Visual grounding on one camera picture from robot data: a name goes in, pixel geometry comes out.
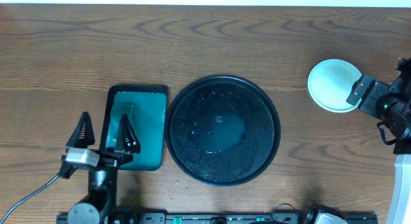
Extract green yellow sponge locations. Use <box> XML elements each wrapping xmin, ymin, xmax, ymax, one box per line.
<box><xmin>106</xmin><ymin>104</ymin><xmax>135</xmax><ymax>147</ymax></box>

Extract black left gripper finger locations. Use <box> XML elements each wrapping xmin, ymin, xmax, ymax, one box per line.
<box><xmin>114</xmin><ymin>114</ymin><xmax>141</xmax><ymax>154</ymax></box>
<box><xmin>66</xmin><ymin>112</ymin><xmax>95</xmax><ymax>149</ymax></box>

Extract black rectangular water tray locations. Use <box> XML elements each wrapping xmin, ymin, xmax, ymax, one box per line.
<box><xmin>100</xmin><ymin>85</ymin><xmax>168</xmax><ymax>171</ymax></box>

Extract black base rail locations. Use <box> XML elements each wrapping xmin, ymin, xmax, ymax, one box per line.
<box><xmin>56</xmin><ymin>205</ymin><xmax>378</xmax><ymax>224</ymax></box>

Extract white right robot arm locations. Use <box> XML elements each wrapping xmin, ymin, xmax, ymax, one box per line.
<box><xmin>346</xmin><ymin>58</ymin><xmax>410</xmax><ymax>223</ymax></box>

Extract round black serving tray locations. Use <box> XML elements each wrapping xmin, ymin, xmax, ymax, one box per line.
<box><xmin>165</xmin><ymin>75</ymin><xmax>281</xmax><ymax>187</ymax></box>

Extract mint green plate front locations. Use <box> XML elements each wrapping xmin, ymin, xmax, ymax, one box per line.
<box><xmin>307</xmin><ymin>59</ymin><xmax>362</xmax><ymax>113</ymax></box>

